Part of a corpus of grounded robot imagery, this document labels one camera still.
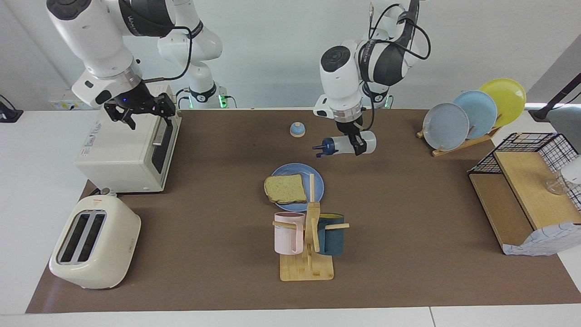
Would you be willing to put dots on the cream two-slot toaster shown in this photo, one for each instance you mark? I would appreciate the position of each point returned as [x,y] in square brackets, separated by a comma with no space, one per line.
[113,245]

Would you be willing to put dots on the wooden shelf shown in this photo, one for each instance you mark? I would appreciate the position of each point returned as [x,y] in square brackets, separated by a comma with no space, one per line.
[522,181]

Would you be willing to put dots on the grey round plate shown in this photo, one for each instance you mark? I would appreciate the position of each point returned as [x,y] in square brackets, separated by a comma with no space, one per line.
[445,127]

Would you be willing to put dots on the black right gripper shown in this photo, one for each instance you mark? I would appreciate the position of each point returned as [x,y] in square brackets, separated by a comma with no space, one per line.
[131,99]

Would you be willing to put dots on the yellow round plate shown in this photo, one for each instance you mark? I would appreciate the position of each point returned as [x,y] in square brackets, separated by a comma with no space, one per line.
[508,97]

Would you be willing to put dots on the light blue round plate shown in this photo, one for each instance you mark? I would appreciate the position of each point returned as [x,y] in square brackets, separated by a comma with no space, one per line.
[481,111]

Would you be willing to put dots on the toasted bread slice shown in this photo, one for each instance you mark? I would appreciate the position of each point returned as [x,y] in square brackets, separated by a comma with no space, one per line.
[286,188]

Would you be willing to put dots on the wooden plate rack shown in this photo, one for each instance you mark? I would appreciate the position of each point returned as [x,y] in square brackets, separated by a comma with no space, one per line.
[458,146]

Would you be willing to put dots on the white blue-capped seasoning bottle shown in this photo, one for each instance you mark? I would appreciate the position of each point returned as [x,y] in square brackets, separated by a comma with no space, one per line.
[340,144]

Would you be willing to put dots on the brown table mat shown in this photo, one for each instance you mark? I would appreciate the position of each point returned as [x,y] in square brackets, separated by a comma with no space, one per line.
[218,204]

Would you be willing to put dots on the white power strip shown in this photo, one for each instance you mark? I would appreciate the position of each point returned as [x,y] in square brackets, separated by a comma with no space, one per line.
[61,103]

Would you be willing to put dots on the white blue grid cloth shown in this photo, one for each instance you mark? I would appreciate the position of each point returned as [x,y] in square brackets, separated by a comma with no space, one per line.
[544,240]

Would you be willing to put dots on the dark teal mug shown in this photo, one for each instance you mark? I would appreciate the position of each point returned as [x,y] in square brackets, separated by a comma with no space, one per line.
[333,238]

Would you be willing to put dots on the black clamp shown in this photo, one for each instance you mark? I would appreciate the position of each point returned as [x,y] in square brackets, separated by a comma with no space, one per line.
[9,114]

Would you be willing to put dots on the small blue bell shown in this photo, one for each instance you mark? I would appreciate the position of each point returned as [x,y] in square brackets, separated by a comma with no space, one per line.
[297,131]

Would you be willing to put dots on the pink ribbed mug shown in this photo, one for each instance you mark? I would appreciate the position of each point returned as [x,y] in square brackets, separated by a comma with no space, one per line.
[286,236]

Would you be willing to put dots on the wooden mug tree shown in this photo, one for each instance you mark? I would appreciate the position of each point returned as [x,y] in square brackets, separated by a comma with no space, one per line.
[313,268]

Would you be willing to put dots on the clear glass cup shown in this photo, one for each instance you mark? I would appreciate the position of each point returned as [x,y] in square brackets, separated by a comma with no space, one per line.
[556,186]

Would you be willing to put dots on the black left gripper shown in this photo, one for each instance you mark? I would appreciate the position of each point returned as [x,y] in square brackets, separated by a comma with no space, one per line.
[349,127]

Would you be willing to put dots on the white toaster oven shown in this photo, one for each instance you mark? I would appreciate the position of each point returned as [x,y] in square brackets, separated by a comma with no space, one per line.
[118,159]

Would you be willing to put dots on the black lamp stand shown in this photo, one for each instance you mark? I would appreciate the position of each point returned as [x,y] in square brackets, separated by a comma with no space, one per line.
[551,102]

